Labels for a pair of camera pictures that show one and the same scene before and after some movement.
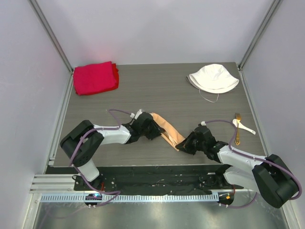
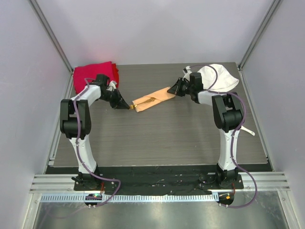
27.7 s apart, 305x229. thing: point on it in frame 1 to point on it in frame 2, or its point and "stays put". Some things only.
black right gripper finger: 190,150 to 182,91
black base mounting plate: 151,181 stays put
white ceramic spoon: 235,124 stays put
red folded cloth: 96,78 stays put
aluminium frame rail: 64,184 stays put
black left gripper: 156,132 to 119,103
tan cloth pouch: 170,135 to 146,101
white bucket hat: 212,78 stays put
